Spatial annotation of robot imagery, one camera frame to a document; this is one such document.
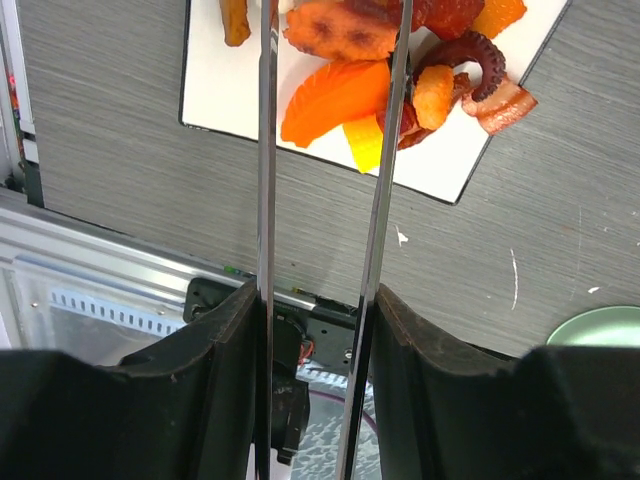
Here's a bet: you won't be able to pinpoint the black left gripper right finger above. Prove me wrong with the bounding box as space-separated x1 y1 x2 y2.
372 287 639 479

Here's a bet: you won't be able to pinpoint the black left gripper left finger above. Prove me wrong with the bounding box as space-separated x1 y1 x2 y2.
1 282 256 479

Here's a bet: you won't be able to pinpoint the metal serving tongs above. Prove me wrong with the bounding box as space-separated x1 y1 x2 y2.
252 0 415 480

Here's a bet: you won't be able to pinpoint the mint green canister lid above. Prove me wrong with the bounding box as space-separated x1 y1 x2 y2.
546 305 639 348

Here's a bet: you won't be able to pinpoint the yellow egg piece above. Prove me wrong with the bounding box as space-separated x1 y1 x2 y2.
342 115 383 173

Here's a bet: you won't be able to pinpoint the bacon strip piece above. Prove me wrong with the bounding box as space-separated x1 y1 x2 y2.
461 78 538 135

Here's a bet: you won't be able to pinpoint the orange fried shrimp piece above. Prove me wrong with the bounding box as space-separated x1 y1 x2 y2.
412 65 454 131

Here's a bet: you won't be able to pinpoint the orange salmon sushi piece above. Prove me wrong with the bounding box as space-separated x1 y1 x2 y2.
280 60 391 148

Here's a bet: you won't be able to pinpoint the purple octopus tentacle piece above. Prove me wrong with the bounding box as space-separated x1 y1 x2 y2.
398 31 506 150

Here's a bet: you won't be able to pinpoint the brown fried food stick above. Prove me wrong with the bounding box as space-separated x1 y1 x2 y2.
219 0 251 47

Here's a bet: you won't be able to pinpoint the white slotted cable duct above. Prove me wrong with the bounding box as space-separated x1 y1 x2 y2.
48 288 186 337

